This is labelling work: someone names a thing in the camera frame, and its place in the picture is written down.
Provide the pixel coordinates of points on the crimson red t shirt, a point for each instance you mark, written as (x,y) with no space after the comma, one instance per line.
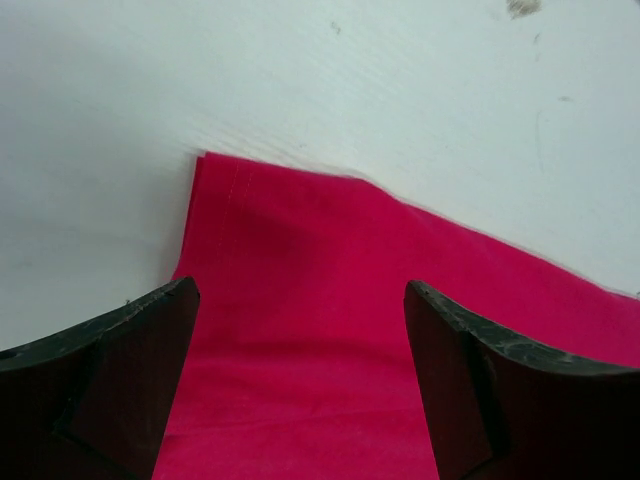
(299,365)

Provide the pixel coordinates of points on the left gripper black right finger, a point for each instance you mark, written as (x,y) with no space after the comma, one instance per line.
(500,405)

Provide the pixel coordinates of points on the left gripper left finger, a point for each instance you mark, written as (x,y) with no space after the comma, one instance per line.
(93,401)

